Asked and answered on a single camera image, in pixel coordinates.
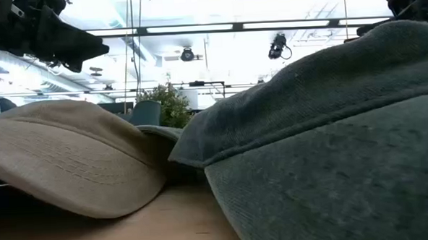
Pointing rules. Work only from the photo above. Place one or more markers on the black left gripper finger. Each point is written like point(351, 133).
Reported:
point(73, 39)
point(75, 66)

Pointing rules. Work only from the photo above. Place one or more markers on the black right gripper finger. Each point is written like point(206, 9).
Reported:
point(373, 28)

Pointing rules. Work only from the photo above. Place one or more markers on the beige baseball cap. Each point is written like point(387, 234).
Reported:
point(74, 155)

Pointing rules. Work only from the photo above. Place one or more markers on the grey-green baseball cap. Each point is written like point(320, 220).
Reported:
point(327, 140)

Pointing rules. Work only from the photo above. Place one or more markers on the teal chair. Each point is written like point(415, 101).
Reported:
point(6, 104)
point(146, 113)

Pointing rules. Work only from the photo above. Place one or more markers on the black ceiling spotlight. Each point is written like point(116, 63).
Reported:
point(187, 55)
point(277, 46)

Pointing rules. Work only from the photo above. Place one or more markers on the green potted plant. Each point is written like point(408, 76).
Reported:
point(173, 107)

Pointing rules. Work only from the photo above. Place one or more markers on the black overhead frame bar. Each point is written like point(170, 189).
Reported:
point(239, 26)

